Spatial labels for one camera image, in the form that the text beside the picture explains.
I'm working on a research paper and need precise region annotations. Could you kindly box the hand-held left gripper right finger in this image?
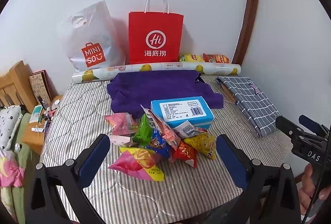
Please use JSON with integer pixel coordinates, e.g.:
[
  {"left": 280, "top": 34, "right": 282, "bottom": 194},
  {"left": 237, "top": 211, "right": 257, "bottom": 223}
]
[{"left": 216, "top": 135, "right": 302, "bottom": 224}]

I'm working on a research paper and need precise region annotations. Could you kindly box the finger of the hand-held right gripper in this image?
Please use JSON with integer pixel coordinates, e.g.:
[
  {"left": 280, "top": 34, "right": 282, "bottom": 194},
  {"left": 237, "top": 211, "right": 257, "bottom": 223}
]
[
  {"left": 275, "top": 115, "right": 306, "bottom": 140},
  {"left": 298, "top": 114, "right": 331, "bottom": 138}
]

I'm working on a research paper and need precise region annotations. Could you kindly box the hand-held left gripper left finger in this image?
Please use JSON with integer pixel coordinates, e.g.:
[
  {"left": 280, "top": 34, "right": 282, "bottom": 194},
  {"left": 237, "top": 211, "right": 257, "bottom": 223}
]
[{"left": 24, "top": 134, "right": 111, "bottom": 224}]

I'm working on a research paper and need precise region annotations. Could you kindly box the pale pink snack packet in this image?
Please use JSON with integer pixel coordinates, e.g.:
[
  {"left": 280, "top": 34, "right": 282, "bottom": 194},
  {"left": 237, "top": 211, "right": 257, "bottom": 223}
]
[{"left": 111, "top": 135, "right": 133, "bottom": 147}]

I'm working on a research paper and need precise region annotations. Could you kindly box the pink and yellow snack packet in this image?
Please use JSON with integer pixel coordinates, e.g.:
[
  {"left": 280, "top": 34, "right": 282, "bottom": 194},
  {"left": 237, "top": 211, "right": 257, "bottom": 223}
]
[{"left": 108, "top": 148, "right": 166, "bottom": 181}]

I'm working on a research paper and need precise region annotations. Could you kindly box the dark pink snack packet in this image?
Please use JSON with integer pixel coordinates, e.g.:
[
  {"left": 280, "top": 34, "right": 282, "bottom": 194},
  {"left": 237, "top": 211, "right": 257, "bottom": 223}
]
[{"left": 104, "top": 113, "right": 140, "bottom": 135}]

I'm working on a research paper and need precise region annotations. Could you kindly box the red snack packet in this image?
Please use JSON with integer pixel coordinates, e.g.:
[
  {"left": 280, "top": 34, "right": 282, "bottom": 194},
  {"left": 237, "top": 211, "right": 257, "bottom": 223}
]
[{"left": 173, "top": 141, "right": 198, "bottom": 167}]

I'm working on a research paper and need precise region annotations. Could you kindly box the white label snack packet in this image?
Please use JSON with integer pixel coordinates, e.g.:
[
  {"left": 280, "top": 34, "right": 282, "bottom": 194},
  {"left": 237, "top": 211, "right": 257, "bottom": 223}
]
[{"left": 173, "top": 122, "right": 207, "bottom": 139}]

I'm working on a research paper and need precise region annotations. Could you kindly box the green snack packet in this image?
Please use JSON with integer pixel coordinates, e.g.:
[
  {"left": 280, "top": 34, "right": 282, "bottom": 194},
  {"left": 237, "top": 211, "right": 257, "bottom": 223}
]
[{"left": 132, "top": 114, "right": 154, "bottom": 147}]

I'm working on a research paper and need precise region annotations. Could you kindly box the blue cookie packet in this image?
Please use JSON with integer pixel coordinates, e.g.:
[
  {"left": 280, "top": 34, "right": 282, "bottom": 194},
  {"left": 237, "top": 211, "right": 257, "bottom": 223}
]
[{"left": 149, "top": 131, "right": 171, "bottom": 160}]

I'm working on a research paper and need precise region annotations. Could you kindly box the strawberry print snack packet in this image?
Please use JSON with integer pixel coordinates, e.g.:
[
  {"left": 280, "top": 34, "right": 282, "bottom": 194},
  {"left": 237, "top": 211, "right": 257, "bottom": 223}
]
[{"left": 141, "top": 104, "right": 181, "bottom": 149}]

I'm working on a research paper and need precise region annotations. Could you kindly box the person's right hand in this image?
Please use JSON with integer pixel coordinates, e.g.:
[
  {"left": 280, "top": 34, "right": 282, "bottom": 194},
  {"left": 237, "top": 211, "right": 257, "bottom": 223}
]
[{"left": 300, "top": 163, "right": 331, "bottom": 211}]

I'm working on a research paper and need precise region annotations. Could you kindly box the grey checked cloth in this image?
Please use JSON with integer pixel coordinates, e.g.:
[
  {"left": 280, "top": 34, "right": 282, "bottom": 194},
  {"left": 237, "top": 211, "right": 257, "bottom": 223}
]
[{"left": 215, "top": 76, "right": 282, "bottom": 138}]

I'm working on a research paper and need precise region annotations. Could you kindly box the wooden nightstand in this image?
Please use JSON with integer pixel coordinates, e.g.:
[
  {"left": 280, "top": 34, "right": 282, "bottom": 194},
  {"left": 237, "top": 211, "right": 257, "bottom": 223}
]
[{"left": 21, "top": 95, "right": 64, "bottom": 155}]

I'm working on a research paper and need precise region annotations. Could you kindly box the brown wooden board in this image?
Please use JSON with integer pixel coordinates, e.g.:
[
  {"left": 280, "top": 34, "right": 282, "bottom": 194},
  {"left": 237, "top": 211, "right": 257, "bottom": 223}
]
[{"left": 219, "top": 82, "right": 237, "bottom": 104}]

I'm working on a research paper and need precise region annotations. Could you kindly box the blue tissue box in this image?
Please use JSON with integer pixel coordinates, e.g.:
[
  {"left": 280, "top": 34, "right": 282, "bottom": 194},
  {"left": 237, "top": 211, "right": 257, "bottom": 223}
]
[{"left": 151, "top": 96, "right": 215, "bottom": 129}]

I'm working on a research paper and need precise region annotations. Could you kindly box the teal and white box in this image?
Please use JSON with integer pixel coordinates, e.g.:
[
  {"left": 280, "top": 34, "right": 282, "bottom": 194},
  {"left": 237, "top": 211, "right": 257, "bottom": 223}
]
[{"left": 31, "top": 105, "right": 44, "bottom": 123}]

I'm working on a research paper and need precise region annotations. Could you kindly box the green blanket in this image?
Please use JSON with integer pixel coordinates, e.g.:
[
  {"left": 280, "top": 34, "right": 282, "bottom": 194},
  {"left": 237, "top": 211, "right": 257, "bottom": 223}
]
[{"left": 0, "top": 113, "right": 39, "bottom": 224}]

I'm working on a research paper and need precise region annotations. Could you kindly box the pink star print cloth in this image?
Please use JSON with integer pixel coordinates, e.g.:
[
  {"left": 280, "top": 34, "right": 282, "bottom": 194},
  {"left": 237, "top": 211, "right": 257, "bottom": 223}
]
[{"left": 0, "top": 151, "right": 25, "bottom": 188}]

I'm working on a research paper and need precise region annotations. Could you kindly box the brown patterned book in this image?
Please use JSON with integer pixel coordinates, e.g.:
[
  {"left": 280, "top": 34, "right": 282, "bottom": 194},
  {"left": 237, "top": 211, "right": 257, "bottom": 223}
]
[{"left": 28, "top": 70, "right": 53, "bottom": 112}]

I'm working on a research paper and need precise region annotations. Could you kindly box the purple towel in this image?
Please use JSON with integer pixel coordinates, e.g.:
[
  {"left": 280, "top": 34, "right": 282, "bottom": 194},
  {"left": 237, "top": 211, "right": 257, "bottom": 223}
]
[{"left": 107, "top": 70, "right": 224, "bottom": 119}]

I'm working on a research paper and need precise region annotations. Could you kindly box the white dotted pillow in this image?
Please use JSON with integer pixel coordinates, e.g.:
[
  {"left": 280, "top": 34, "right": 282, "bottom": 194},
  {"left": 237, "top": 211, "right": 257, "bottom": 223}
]
[{"left": 0, "top": 105, "right": 25, "bottom": 151}]

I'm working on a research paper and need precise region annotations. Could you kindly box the red chip bag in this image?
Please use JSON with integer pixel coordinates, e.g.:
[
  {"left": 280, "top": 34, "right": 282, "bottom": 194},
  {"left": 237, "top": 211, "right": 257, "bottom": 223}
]
[{"left": 202, "top": 53, "right": 230, "bottom": 64}]

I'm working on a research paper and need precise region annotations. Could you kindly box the rolled fruit print tablecloth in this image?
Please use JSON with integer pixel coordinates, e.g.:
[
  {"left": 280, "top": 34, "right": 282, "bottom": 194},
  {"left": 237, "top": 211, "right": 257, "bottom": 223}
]
[{"left": 72, "top": 62, "right": 241, "bottom": 84}]

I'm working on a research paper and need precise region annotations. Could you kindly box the yellow chip bag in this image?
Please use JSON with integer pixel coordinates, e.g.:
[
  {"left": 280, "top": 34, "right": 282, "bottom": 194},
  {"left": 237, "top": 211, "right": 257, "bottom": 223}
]
[{"left": 180, "top": 54, "right": 205, "bottom": 63}]

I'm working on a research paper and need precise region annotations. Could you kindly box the white plastic shopping bag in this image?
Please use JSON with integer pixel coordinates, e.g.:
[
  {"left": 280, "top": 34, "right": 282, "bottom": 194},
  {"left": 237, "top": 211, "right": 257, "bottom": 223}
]
[{"left": 58, "top": 1, "right": 127, "bottom": 72}]

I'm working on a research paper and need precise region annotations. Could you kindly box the red paper bag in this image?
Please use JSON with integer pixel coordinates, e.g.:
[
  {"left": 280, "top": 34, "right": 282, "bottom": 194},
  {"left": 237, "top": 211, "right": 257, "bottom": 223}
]
[{"left": 128, "top": 0, "right": 184, "bottom": 64}]

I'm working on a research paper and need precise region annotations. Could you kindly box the brown wooden door frame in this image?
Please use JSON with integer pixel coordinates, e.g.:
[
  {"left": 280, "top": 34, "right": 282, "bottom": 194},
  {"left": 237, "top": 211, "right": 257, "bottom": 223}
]
[{"left": 231, "top": 0, "right": 261, "bottom": 65}]

